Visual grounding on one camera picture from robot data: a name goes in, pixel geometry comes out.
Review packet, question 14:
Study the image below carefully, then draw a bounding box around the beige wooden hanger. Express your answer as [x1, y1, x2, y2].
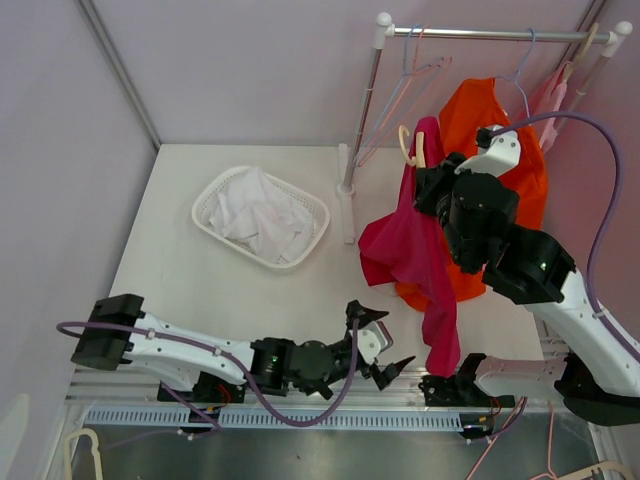
[398, 125, 426, 169]

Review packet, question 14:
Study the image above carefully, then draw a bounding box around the magenta t shirt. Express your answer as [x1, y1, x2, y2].
[357, 115, 461, 377]

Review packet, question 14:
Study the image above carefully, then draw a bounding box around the blue wire hanger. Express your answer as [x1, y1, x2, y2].
[357, 27, 451, 169]

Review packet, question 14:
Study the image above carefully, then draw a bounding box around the white t shirt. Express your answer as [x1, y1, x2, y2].
[209, 167, 314, 263]

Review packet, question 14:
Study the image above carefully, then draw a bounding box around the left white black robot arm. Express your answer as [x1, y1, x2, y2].
[71, 294, 413, 403]

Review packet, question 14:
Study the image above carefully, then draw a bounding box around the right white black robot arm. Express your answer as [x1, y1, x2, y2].
[414, 154, 639, 427]

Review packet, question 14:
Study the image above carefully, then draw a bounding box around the orange t shirt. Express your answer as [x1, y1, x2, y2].
[395, 78, 548, 312]

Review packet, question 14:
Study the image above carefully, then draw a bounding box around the pink t shirt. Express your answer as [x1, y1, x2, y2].
[529, 61, 574, 153]

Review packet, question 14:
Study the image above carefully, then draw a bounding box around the pink hanger on floor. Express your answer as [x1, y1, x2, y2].
[464, 399, 561, 480]

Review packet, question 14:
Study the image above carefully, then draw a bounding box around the beige hanger bottom right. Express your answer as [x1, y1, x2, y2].
[536, 460, 635, 480]

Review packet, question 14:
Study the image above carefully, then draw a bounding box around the beige hanger bottom left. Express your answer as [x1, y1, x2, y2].
[62, 427, 106, 480]

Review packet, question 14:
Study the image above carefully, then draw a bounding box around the white plastic laundry basket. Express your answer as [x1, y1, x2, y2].
[191, 166, 330, 272]

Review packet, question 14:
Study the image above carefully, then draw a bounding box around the metal clothes rack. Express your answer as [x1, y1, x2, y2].
[336, 12, 633, 245]

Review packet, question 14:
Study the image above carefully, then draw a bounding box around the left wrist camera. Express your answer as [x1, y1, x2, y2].
[357, 320, 393, 365]

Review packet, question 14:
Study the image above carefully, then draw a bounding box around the white cable duct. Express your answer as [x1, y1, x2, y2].
[84, 410, 464, 431]

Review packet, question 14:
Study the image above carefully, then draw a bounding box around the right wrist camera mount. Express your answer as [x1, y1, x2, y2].
[455, 125, 521, 177]

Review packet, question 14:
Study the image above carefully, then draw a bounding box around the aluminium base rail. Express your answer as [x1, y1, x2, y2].
[64, 357, 611, 416]

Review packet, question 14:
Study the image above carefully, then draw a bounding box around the pink wire hanger on rack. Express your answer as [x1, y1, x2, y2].
[359, 24, 454, 166]

